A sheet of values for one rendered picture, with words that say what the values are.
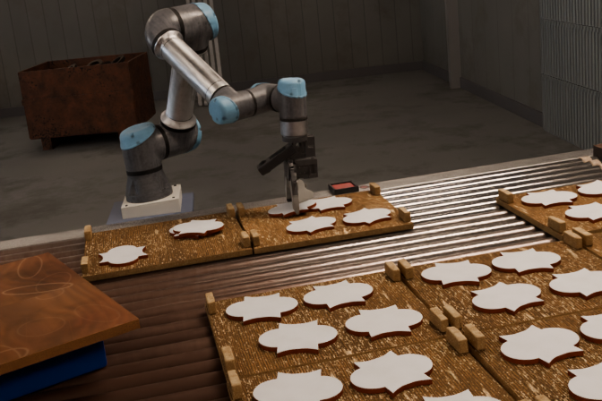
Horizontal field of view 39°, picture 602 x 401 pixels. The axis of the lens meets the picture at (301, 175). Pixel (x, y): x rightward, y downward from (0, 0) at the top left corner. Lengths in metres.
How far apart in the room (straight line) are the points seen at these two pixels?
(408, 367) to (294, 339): 0.24
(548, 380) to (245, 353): 0.53
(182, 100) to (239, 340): 1.24
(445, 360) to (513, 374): 0.12
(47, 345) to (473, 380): 0.69
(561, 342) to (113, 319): 0.76
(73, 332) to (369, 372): 0.50
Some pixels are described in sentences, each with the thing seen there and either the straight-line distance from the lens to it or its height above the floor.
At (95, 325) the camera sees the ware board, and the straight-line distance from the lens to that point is 1.52.
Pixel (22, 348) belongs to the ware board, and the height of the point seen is 1.04.
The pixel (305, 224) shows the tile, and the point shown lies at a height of 0.95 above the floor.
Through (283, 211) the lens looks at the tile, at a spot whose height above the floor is 0.95.
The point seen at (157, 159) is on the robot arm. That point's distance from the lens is 2.74.
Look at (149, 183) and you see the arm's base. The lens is 2.73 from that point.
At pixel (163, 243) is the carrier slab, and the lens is 2.22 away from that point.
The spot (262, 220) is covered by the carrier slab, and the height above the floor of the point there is 0.94.
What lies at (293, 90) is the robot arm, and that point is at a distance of 2.24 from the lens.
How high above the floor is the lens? 1.62
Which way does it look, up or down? 14 degrees down
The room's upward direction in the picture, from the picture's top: 6 degrees counter-clockwise
